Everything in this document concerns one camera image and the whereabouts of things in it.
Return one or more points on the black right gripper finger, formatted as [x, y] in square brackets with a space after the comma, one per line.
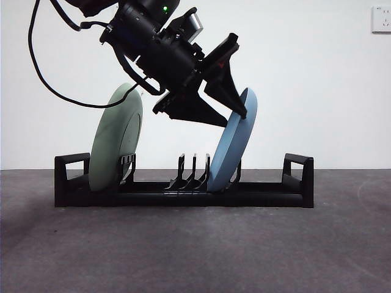
[195, 110]
[227, 88]

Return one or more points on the blue round plate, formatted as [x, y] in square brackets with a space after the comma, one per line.
[232, 152]

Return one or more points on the green round plate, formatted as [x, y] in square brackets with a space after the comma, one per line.
[113, 137]

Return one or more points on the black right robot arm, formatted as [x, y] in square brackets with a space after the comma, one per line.
[131, 33]

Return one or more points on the black plastic plate rack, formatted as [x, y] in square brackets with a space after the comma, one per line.
[259, 198]

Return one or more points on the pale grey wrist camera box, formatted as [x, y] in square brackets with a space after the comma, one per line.
[195, 26]

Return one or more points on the white wall socket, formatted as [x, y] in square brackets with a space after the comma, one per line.
[382, 19]

